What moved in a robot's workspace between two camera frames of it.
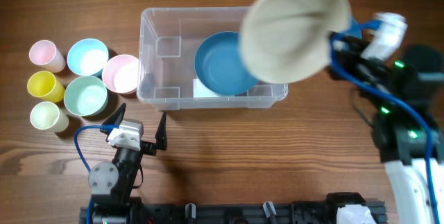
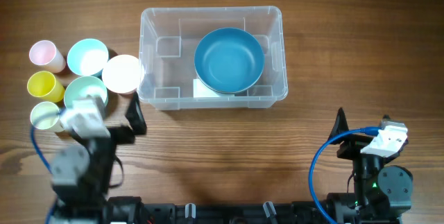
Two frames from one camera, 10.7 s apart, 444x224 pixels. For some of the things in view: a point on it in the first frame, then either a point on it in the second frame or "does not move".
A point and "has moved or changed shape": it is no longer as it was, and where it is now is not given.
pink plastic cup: (44, 53) does not move
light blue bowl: (87, 57) does not move
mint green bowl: (86, 96) has moved or changed shape
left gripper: (150, 148) → (138, 118)
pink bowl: (121, 73) does not move
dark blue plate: (354, 30) → (229, 59)
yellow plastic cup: (44, 84) does not move
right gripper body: (363, 69) → (349, 147)
